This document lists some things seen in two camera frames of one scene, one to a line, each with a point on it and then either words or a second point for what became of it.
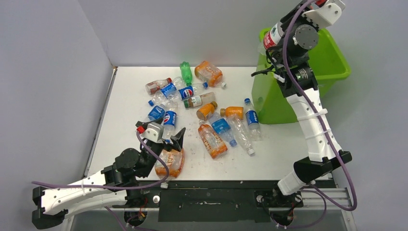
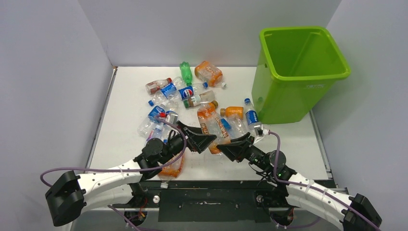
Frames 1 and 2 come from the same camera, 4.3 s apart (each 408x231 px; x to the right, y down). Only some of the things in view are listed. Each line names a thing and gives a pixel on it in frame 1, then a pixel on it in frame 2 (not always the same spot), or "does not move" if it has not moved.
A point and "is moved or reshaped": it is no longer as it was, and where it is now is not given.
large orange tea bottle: x=210 y=74 does not move
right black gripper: x=300 y=18 -> x=236 y=151
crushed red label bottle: x=152 y=87 does not move
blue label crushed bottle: x=167 y=91 does not move
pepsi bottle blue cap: x=187 y=92 does not move
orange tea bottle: x=215 y=147 is moved or reshaped
